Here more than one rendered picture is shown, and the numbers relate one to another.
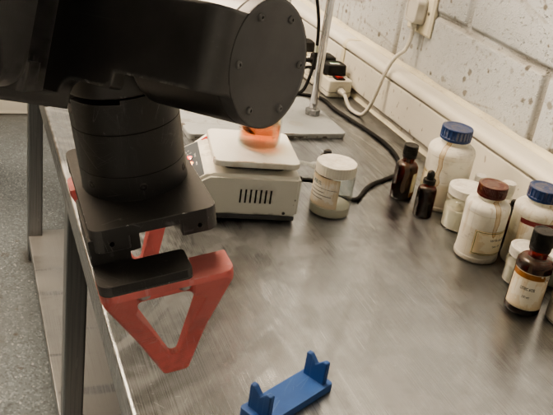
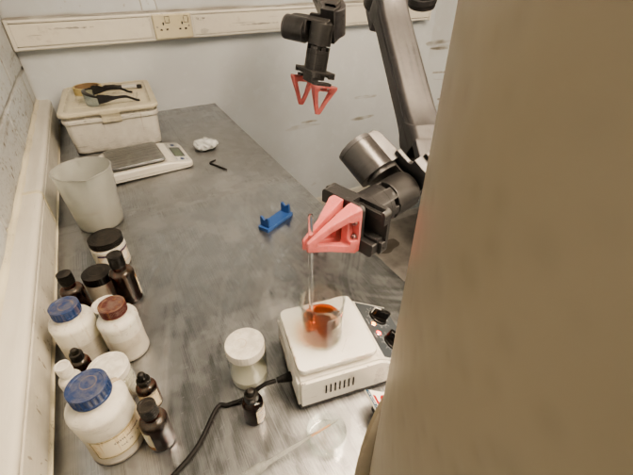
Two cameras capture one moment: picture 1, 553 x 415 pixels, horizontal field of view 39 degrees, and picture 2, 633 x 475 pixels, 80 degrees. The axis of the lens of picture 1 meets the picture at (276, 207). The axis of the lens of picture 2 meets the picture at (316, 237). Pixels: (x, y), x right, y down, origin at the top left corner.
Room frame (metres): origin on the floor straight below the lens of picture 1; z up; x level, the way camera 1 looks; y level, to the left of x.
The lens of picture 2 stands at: (1.42, 0.00, 1.29)
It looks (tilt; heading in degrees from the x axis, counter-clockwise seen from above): 36 degrees down; 176
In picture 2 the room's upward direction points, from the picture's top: straight up
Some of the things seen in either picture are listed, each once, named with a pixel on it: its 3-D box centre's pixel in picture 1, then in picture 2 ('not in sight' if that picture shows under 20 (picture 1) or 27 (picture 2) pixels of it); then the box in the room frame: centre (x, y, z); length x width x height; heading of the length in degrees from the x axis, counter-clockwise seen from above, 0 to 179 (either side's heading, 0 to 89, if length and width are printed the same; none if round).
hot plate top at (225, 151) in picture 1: (252, 148); (326, 331); (1.04, 0.05, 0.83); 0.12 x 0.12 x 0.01; 14
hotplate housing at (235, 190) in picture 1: (230, 175); (341, 345); (1.04, 0.07, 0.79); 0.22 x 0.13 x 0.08; 104
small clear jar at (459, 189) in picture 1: (464, 207); (114, 380); (1.07, -0.27, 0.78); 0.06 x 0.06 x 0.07
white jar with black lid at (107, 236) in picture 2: not in sight; (109, 250); (0.75, -0.39, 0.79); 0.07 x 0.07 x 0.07
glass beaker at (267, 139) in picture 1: (262, 118); (320, 318); (1.05, 0.04, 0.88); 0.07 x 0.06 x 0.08; 119
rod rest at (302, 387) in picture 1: (289, 387); (275, 216); (0.61, -0.04, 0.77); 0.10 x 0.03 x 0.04; 141
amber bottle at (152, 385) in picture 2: (426, 193); (147, 388); (1.09, -0.22, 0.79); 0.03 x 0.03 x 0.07
